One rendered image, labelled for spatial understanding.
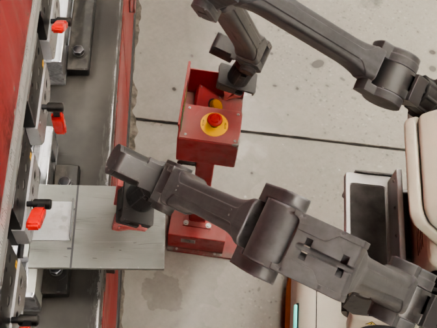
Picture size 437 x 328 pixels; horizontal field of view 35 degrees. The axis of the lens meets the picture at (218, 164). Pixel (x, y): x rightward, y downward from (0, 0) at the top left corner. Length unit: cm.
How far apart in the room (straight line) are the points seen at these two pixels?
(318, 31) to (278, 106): 155
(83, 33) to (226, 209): 98
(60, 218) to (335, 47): 63
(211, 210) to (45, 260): 53
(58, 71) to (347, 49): 72
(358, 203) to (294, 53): 160
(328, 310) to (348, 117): 95
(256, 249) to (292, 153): 189
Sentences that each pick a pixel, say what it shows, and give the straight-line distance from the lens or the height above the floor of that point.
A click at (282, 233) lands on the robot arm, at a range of 80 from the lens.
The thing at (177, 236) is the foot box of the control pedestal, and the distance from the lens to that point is 236.
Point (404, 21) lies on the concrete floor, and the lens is 322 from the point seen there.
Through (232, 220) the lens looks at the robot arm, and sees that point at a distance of 87.
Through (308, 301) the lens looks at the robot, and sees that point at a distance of 215.
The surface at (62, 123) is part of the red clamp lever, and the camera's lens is 135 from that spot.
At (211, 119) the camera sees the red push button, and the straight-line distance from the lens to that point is 175.
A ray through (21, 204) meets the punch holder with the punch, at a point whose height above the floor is 123.
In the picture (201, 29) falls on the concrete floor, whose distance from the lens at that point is 298.
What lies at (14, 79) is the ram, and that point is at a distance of 112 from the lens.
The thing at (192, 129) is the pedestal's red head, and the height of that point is 78.
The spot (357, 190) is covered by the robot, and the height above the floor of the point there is 104.
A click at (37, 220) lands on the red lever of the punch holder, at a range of 113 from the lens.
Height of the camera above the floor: 228
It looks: 61 degrees down
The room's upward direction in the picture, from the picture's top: 10 degrees clockwise
